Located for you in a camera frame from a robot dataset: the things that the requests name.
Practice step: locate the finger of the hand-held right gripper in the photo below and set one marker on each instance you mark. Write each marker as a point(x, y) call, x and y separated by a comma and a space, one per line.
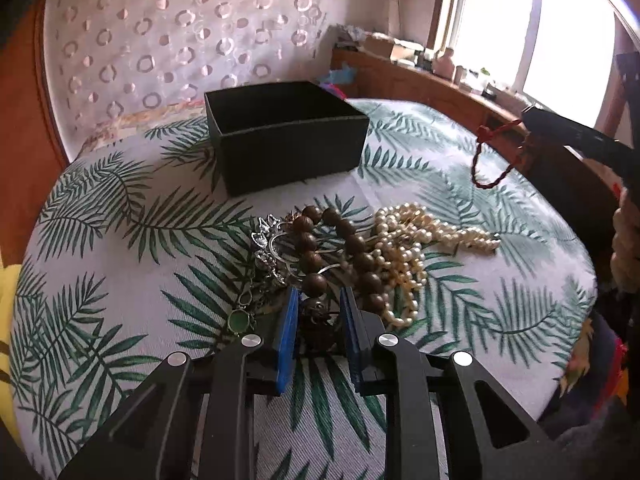
point(580, 135)

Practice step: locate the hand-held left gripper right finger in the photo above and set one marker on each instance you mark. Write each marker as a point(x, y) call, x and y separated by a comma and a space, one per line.
point(351, 345)

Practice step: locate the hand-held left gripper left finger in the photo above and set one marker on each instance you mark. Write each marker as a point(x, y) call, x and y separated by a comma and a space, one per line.
point(287, 345)

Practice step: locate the black open jewelry box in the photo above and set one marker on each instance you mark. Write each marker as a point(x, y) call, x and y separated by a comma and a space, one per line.
point(295, 150)

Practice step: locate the person's right hand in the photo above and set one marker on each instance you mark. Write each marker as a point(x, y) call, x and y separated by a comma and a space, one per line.
point(627, 240)

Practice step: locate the window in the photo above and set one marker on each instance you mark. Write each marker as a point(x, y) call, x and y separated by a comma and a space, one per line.
point(505, 25)

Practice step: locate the pale pink bottle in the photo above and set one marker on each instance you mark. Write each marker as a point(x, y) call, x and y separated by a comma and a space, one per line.
point(444, 62)

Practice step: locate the leaf print cloth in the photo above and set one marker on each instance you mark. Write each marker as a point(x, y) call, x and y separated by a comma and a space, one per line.
point(150, 240)

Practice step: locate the cardboard box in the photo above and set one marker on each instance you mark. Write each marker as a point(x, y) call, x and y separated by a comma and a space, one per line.
point(392, 47)

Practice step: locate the blue plastic bag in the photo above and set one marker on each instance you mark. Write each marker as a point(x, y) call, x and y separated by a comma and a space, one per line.
point(340, 76)

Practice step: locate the circle pattern padded headboard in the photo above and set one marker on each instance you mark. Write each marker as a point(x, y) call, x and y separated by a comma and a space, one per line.
point(165, 40)

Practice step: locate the wooden headboard frame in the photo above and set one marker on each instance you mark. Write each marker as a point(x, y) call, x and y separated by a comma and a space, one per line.
point(25, 160)

